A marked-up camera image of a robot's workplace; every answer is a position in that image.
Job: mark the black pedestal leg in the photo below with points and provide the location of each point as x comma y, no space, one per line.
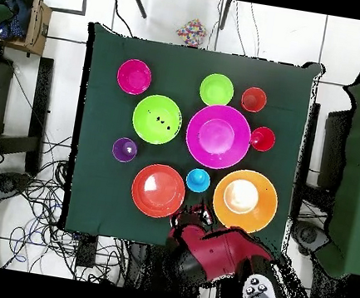
307,235
2,183

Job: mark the brown cardboard box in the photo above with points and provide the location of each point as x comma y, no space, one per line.
38,32

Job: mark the large green bowl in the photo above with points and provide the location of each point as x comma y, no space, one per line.
149,127

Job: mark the red-orange bowl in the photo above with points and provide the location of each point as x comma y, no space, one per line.
159,196

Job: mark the blue cup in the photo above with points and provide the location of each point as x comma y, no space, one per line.
198,180

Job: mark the black metal frame stand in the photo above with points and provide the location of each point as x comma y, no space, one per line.
38,116
334,150

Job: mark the dark green table cloth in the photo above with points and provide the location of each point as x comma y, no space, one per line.
92,192

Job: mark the small pink bowl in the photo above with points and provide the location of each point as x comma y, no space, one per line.
134,76

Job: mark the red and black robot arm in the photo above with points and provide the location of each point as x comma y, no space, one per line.
218,249

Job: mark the colourful patterned box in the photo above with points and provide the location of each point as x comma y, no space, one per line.
191,33

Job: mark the black tripod leg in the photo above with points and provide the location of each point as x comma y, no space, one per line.
224,14
138,1

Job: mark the black power strip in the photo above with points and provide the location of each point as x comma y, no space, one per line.
87,252

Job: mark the large pink bowl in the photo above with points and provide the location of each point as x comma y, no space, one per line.
218,137

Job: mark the small green bowl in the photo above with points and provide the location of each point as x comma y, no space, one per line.
216,89

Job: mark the red-orange cup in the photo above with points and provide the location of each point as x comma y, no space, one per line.
253,99

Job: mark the red cup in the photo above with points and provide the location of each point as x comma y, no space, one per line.
264,139

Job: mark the purple cup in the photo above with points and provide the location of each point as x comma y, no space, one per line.
125,150

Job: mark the large orange bowl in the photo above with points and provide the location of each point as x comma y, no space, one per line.
257,215

